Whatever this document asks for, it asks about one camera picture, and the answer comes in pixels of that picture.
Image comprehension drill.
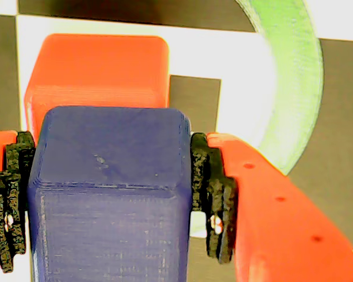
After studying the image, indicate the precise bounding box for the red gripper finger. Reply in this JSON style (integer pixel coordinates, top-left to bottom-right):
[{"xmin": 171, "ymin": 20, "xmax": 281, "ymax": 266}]
[
  {"xmin": 0, "ymin": 130, "xmax": 36, "ymax": 282},
  {"xmin": 189, "ymin": 132, "xmax": 353, "ymax": 282}
]

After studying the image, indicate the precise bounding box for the black white marker checkerboard mat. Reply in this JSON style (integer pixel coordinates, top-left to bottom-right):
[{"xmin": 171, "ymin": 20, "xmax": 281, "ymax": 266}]
[{"xmin": 0, "ymin": 0, "xmax": 353, "ymax": 282}]

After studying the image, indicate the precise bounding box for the green ring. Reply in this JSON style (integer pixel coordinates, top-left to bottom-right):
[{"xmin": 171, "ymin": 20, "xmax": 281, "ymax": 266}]
[{"xmin": 234, "ymin": 0, "xmax": 325, "ymax": 177}]

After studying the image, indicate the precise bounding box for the red cube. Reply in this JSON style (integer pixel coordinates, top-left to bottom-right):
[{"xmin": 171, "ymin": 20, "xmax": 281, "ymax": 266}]
[{"xmin": 23, "ymin": 33, "xmax": 171, "ymax": 140}]

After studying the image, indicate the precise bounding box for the blue cube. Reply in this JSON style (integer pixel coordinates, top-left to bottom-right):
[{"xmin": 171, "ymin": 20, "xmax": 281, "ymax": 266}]
[{"xmin": 26, "ymin": 105, "xmax": 193, "ymax": 282}]

